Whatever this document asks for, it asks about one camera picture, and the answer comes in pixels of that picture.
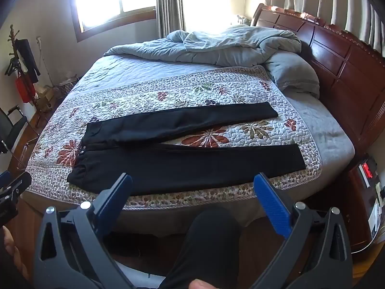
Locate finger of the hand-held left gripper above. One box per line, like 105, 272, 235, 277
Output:
0, 171, 32, 226

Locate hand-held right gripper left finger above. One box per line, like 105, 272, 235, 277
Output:
33, 173, 142, 289

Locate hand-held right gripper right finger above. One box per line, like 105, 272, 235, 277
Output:
253, 173, 352, 289

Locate black pants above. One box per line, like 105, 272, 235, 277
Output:
67, 102, 307, 196

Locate person's left hand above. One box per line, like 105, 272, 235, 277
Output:
0, 227, 29, 280

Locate black office chair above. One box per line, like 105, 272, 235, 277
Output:
0, 105, 39, 169

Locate wooden nightstand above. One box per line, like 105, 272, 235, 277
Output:
304, 153, 385, 256

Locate person's leg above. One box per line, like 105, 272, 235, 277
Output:
159, 207, 241, 289

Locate grey bed sheet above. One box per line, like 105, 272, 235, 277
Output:
24, 46, 355, 235

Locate cardboard box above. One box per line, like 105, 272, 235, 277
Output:
33, 84, 56, 109

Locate red hanging bag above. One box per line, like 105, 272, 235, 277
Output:
15, 72, 36, 103

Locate digital clock red display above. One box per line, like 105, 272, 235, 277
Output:
356, 158, 378, 189

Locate woven basket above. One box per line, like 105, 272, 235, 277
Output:
58, 78, 80, 97

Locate black hanging garment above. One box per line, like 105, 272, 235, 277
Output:
15, 39, 41, 83

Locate floral quilted bedspread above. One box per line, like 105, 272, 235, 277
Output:
26, 65, 322, 211

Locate grey pillow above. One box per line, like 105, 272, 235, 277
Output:
265, 50, 320, 98

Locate wooden bed headboard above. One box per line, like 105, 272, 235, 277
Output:
251, 3, 385, 151

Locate wooden coat rack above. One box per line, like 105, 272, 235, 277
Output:
4, 24, 41, 106

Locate grey duvet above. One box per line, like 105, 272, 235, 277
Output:
104, 26, 302, 68

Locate wooden framed window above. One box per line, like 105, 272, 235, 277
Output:
69, 0, 158, 43

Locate narrow beige curtain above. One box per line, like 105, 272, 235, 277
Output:
155, 0, 185, 38

